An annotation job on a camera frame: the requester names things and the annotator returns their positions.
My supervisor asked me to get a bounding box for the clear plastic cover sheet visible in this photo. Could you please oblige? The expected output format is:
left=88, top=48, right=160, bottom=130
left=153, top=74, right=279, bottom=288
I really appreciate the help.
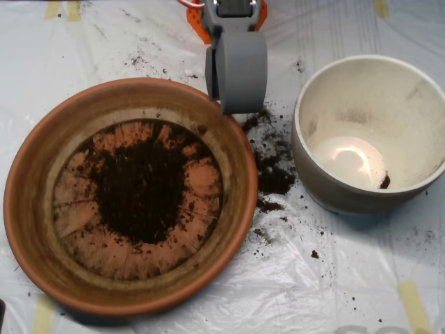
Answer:
left=0, top=0, right=445, bottom=334

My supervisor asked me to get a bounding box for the terracotta plant saucer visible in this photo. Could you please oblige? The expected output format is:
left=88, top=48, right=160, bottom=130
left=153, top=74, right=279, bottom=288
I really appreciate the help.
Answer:
left=3, top=77, right=259, bottom=317

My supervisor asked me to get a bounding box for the spilled soil patch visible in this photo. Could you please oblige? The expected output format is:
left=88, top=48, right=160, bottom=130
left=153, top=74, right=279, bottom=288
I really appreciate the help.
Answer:
left=241, top=107, right=297, bottom=215

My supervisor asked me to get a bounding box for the white ceramic pot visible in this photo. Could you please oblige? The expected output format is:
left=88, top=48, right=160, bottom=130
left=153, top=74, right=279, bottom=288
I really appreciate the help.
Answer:
left=291, top=54, right=445, bottom=215

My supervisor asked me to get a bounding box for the red white servo cable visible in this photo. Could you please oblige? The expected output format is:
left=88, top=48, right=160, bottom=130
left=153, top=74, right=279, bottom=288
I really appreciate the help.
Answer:
left=177, top=0, right=204, bottom=12

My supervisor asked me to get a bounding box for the beige masking tape strip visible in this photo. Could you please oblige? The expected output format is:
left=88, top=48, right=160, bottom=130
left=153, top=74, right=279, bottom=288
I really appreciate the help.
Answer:
left=398, top=280, right=432, bottom=334
left=44, top=0, right=60, bottom=20
left=66, top=0, right=83, bottom=22
left=374, top=0, right=391, bottom=20
left=33, top=295, right=55, bottom=334

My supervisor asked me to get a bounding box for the dark soil heap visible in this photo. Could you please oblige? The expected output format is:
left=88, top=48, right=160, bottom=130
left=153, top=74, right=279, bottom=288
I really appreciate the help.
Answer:
left=69, top=121, right=223, bottom=246

